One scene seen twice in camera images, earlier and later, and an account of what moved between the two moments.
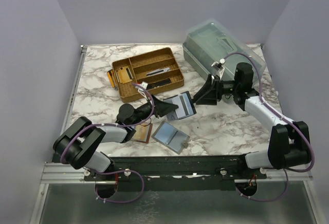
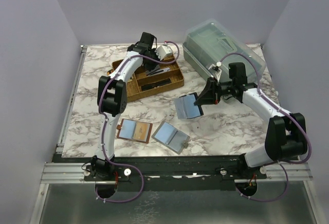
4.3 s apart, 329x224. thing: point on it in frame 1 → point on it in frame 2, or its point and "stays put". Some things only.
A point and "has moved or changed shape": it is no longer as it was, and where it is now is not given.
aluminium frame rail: [56, 172] stays put
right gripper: [208, 95] stays put
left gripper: [162, 108] → [150, 67]
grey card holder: [171, 137] stays put
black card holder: [186, 106] has moved or changed shape
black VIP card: [158, 83] stays put
